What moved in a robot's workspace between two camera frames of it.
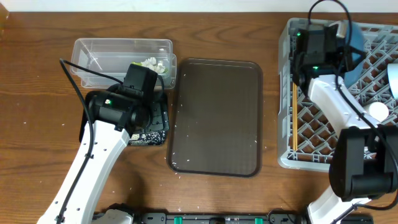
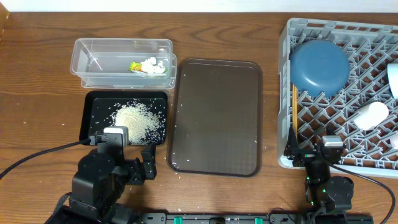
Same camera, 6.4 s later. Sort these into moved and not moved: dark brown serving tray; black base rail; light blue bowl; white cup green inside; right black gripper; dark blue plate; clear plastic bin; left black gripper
Moved: left black gripper; right black gripper; dark blue plate
Not moved: clear plastic bin; black base rail; light blue bowl; dark brown serving tray; white cup green inside
